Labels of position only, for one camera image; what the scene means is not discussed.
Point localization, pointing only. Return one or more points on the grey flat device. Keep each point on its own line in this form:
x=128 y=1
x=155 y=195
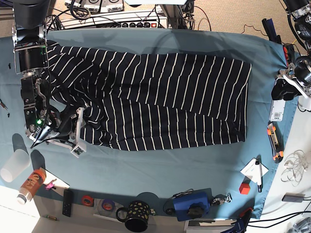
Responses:
x=297 y=198

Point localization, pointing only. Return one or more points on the pink small figurine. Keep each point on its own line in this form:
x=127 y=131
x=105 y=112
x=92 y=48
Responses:
x=51 y=185

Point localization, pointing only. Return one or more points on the white paper card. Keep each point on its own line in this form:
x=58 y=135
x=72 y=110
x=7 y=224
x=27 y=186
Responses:
x=250 y=170

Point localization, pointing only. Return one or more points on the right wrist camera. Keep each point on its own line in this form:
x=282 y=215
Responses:
x=78 y=149

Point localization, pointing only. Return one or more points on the grey blister package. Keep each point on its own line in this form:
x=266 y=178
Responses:
x=277 y=110

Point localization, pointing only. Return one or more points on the teal table cloth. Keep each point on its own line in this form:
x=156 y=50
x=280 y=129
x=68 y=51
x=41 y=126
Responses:
x=153 y=176

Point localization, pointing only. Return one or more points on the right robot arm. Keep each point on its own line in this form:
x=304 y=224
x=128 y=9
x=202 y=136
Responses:
x=43 y=122

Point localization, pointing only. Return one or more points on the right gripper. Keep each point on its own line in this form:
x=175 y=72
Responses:
x=67 y=132

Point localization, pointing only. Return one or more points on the white power strip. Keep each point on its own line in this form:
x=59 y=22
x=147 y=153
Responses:
x=152 y=24

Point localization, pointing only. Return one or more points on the red cube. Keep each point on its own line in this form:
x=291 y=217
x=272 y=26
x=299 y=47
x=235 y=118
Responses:
x=244 y=188

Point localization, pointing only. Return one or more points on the orange black utility knife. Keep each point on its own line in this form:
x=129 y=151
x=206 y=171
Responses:
x=277 y=149

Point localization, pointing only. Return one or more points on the blue handled tool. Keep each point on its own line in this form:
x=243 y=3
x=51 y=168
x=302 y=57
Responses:
x=240 y=225

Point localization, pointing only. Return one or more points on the blue black clamp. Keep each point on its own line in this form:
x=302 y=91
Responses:
x=270 y=30

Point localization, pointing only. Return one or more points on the translucent plastic cup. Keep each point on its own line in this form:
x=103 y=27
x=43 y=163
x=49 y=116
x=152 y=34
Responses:
x=15 y=165

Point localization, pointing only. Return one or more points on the purple tape roll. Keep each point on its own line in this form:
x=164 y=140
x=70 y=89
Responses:
x=108 y=205

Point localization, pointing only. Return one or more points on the white black marker pen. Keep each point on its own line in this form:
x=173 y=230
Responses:
x=259 y=176

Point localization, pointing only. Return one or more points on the blue box with knob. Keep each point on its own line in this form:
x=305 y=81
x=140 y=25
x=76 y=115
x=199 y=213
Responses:
x=191 y=206

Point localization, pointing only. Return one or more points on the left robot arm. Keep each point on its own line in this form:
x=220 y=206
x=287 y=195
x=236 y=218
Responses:
x=299 y=19

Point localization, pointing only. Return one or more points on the black remote control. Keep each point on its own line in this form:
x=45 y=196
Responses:
x=67 y=202

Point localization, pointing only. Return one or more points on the navy white striped t-shirt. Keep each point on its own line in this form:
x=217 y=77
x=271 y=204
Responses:
x=151 y=101

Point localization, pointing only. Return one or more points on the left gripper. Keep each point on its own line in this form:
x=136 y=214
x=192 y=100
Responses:
x=293 y=82

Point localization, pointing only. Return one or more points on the metal carabiner keys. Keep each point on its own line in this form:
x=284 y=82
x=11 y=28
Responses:
x=221 y=200

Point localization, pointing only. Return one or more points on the orange labelled bottle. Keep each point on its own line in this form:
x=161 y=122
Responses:
x=29 y=188

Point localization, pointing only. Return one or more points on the black mug yellow pattern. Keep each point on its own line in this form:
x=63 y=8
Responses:
x=135 y=217

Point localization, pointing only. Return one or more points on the red black clamp tool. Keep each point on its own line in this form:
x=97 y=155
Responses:
x=289 y=54

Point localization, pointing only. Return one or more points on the red tape roll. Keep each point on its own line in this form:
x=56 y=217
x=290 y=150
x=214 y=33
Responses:
x=87 y=201

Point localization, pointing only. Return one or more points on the green yellow battery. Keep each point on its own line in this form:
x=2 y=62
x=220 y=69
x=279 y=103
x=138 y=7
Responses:
x=51 y=218

